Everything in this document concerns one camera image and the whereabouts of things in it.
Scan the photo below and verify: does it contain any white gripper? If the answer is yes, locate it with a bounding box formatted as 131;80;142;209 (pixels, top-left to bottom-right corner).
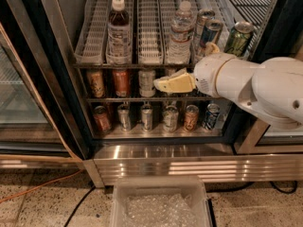
153;42;235;97

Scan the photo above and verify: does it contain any clear water bottle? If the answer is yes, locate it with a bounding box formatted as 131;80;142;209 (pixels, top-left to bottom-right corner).
167;1;195;64

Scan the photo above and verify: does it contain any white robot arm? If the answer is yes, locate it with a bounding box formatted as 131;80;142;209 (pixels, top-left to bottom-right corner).
153;43;303;130

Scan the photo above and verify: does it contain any silver can middle shelf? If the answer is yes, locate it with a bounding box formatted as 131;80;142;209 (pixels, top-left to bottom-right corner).
165;68;176;78

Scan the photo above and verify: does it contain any silver can shelf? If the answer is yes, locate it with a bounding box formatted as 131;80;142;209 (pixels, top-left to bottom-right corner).
165;68;176;78
117;104;132;131
141;104;153;131
193;9;215;47

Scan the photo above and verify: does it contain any green can top shelf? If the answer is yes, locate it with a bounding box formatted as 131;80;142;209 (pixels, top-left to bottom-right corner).
223;21;254;57

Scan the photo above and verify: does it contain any tan can bottom shelf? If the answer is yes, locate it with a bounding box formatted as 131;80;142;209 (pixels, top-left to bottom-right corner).
184;105;199;131

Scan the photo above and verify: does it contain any tan can shelf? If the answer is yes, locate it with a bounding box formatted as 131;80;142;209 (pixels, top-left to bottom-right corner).
86;70;105;97
184;105;199;131

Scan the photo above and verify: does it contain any silver can rear top shelf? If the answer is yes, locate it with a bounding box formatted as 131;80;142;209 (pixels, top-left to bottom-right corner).
193;9;215;47

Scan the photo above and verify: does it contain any white can middle shelf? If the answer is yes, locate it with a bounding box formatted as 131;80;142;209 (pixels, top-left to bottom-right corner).
138;70;155;97

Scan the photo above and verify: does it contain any white can shelf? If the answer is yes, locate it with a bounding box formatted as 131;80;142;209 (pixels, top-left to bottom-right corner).
163;105;179;132
138;70;155;97

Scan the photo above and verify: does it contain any blue can bottom shelf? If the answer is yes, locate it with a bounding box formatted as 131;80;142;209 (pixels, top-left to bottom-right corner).
202;103;220;131

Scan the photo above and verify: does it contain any white can bottom shelf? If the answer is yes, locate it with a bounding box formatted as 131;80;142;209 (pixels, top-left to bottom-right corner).
163;105;179;132

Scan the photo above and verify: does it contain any silver can bottom shelf centre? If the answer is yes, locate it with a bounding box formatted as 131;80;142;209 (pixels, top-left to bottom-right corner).
141;104;153;131

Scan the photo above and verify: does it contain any white plastic shelf organiser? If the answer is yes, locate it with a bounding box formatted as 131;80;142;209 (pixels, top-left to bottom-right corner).
75;0;240;64

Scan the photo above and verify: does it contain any orange can middle shelf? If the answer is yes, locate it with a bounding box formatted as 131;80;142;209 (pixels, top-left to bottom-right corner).
113;70;130;97

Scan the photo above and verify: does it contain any brown tea bottle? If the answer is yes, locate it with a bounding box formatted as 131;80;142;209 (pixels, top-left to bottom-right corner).
107;0;132;64

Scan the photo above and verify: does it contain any silver can bottom shelf left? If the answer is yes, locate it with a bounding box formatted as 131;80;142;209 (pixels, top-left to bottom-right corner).
117;104;132;131

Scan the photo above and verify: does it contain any tan can middle shelf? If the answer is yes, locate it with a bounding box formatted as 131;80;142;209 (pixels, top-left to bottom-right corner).
86;70;105;97

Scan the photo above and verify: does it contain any red can bottom shelf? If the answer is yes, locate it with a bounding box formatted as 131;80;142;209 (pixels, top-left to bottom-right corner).
94;106;112;132

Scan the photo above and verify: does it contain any stainless steel fridge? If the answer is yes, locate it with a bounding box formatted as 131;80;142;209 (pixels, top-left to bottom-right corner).
0;0;303;187

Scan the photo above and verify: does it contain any glass fridge door left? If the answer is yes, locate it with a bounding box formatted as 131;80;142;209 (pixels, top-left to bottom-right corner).
0;24;82;168

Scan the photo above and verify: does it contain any blue energy drink can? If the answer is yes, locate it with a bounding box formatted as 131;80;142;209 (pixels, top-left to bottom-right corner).
196;19;223;59

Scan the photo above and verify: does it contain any clear plastic bin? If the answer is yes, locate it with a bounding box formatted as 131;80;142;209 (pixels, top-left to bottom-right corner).
110;176;214;227

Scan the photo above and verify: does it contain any bubble wrap sheet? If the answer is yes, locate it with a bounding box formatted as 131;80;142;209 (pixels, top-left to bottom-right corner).
122;194;197;227

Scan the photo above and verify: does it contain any black cable right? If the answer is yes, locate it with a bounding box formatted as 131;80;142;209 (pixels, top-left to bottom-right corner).
205;180;299;195

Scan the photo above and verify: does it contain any black cable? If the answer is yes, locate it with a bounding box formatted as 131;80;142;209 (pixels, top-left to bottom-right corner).
63;185;97;227
205;180;299;195

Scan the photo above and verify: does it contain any orange cable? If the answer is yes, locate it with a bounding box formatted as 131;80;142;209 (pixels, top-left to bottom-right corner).
0;168;85;204

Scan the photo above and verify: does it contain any black cable left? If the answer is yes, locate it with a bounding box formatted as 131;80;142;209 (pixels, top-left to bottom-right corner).
63;185;97;227

